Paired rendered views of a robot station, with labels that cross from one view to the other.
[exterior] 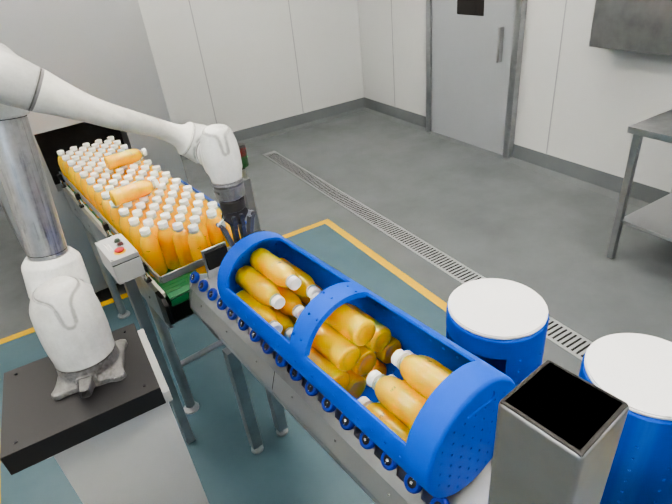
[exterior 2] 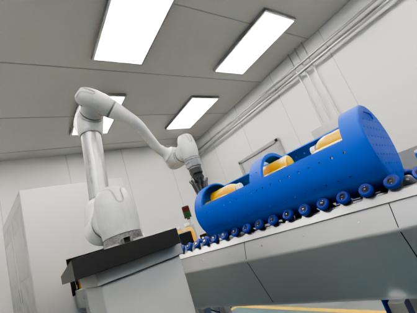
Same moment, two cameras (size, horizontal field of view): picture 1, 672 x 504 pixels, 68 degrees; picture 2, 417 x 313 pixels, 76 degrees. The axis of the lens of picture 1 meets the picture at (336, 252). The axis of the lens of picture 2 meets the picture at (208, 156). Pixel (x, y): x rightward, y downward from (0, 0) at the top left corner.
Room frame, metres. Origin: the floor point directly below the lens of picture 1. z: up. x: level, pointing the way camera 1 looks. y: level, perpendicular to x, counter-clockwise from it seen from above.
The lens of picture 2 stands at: (-0.13, 0.47, 1.01)
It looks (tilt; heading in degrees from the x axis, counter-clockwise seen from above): 15 degrees up; 349
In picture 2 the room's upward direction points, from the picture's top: 20 degrees counter-clockwise
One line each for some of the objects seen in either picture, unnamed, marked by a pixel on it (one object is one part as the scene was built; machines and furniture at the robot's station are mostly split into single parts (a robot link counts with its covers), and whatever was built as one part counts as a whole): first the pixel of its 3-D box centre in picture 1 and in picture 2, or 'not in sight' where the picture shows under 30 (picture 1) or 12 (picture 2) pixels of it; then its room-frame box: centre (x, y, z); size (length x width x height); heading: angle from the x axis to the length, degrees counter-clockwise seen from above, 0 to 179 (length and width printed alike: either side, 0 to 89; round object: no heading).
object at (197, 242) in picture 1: (199, 250); not in sight; (1.72, 0.54, 1.00); 0.07 x 0.07 x 0.19
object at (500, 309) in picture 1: (496, 306); not in sight; (1.12, -0.45, 1.03); 0.28 x 0.28 x 0.01
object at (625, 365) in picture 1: (648, 372); not in sight; (0.82, -0.71, 1.03); 0.28 x 0.28 x 0.01
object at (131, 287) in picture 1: (161, 364); not in sight; (1.63, 0.81, 0.50); 0.04 x 0.04 x 1.00; 35
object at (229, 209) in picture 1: (234, 210); (197, 175); (1.37, 0.29, 1.32); 0.08 x 0.07 x 0.09; 125
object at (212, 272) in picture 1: (217, 260); (187, 241); (1.63, 0.45, 0.99); 0.10 x 0.02 x 0.12; 125
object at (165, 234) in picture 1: (169, 246); not in sight; (1.78, 0.67, 1.00); 0.07 x 0.07 x 0.19
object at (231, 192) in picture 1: (229, 188); (193, 163); (1.37, 0.29, 1.39); 0.09 x 0.09 x 0.06
